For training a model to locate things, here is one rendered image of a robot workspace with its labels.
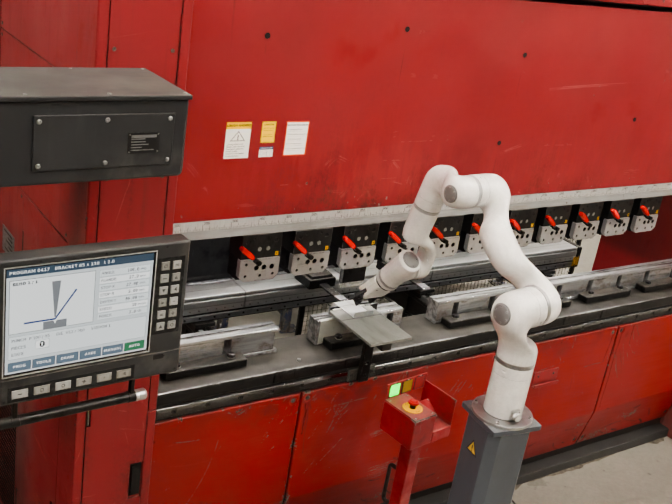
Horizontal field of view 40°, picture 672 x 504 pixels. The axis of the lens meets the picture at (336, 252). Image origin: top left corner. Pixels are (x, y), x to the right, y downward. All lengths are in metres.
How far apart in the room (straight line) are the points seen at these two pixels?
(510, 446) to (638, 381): 1.91
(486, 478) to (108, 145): 1.57
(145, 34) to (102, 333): 0.75
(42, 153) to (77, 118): 0.10
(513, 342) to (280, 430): 0.98
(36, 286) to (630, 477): 3.37
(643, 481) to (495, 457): 1.98
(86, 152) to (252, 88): 0.89
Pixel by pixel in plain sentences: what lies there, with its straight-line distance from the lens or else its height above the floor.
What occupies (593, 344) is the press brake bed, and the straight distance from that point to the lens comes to 4.33.
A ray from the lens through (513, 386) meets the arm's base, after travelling 2.85.
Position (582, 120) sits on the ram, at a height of 1.70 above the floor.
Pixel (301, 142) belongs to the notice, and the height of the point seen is 1.65.
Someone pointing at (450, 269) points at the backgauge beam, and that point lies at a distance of 4.04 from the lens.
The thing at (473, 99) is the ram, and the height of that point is 1.79.
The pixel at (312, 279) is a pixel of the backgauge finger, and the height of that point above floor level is 1.02.
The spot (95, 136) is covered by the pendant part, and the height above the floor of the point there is 1.86.
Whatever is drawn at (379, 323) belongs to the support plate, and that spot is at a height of 1.00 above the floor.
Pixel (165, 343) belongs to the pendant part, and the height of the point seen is 1.33.
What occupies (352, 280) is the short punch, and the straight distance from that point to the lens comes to 3.38.
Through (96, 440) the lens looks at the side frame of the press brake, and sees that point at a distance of 2.86.
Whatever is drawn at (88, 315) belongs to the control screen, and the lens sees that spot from 2.21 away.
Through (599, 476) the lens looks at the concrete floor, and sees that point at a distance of 4.75.
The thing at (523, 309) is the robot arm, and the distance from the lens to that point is 2.70.
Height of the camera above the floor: 2.45
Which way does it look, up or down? 22 degrees down
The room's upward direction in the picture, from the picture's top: 9 degrees clockwise
